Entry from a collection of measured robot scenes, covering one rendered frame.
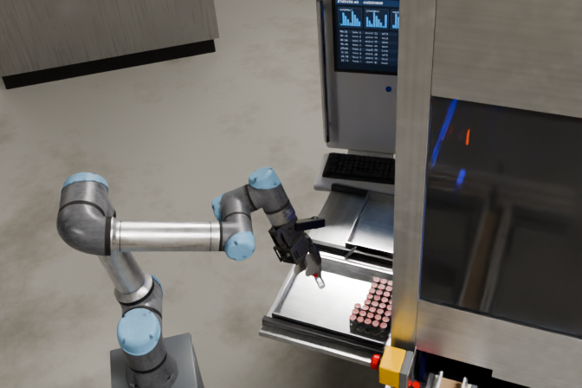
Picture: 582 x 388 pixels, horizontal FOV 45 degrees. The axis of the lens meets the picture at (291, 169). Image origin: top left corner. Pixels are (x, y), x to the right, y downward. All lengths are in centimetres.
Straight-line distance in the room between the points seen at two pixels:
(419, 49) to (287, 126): 308
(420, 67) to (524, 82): 18
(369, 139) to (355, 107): 16
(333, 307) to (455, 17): 114
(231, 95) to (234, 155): 64
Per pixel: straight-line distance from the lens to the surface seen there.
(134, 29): 503
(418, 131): 142
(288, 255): 193
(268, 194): 186
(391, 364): 187
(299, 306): 218
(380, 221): 242
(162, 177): 413
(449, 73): 133
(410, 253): 165
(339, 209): 247
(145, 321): 205
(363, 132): 277
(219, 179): 403
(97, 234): 176
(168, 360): 215
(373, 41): 254
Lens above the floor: 256
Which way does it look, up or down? 39 degrees down
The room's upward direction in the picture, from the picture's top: 5 degrees counter-clockwise
